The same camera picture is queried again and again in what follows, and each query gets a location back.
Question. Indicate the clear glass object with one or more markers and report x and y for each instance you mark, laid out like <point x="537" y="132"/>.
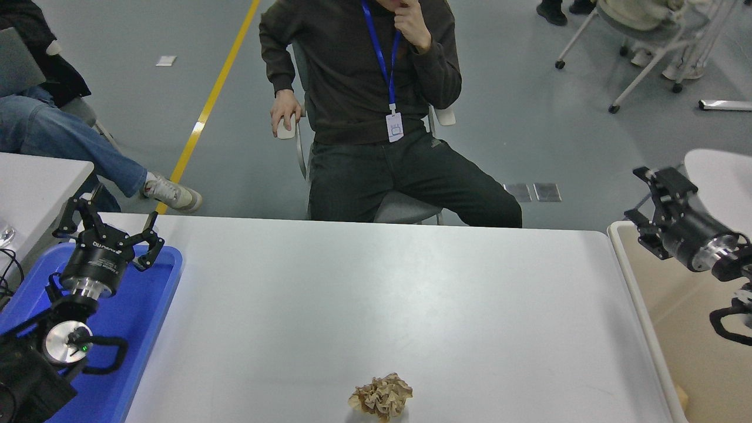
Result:
<point x="4" y="233"/>

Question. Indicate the person's left hand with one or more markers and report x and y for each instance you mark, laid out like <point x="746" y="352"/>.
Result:
<point x="412" y="24"/>

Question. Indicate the grey office chair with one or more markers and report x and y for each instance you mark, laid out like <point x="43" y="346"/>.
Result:
<point x="404" y="208"/>

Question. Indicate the blue plastic tray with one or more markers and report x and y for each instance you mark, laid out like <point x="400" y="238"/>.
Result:
<point x="140" y="329"/>

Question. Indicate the large pale plastic bin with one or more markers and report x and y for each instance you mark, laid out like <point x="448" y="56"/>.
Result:
<point x="664" y="305"/>

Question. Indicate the white side table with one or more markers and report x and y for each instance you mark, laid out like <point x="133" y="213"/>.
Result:
<point x="34" y="183"/>

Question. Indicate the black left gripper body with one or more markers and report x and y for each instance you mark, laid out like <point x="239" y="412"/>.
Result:
<point x="96" y="259"/>

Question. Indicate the grey laptop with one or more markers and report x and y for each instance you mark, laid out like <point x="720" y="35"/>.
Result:
<point x="16" y="64"/>

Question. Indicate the grey chair seat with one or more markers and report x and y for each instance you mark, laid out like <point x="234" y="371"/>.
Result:
<point x="78" y="108"/>

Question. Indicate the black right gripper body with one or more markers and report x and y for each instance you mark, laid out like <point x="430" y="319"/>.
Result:
<point x="687" y="232"/>

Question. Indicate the standing person with black shoes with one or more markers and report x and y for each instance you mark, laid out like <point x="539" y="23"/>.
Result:
<point x="552" y="14"/>

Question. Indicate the seated person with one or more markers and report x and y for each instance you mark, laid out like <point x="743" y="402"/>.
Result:
<point x="351" y="70"/>

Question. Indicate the person with crossed legs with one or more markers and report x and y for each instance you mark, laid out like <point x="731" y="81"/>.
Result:
<point x="46" y="129"/>

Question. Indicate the metal floor socket plate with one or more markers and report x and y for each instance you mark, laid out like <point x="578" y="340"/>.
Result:
<point x="547" y="192"/>
<point x="520" y="192"/>

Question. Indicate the person with white shoes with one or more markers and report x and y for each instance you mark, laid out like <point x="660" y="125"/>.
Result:
<point x="681" y="71"/>

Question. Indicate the person's right hand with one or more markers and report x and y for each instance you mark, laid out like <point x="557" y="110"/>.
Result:
<point x="285" y="106"/>

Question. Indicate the cream padded jacket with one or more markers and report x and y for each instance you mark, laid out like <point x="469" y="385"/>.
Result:
<point x="634" y="12"/>

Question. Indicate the small tan scrap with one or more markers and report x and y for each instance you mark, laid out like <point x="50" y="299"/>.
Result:
<point x="681" y="398"/>

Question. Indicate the tan paper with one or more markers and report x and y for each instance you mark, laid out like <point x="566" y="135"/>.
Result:
<point x="380" y="396"/>

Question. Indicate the white-framed wheeled chair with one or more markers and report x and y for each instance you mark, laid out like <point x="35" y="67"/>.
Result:
<point x="645" y="76"/>

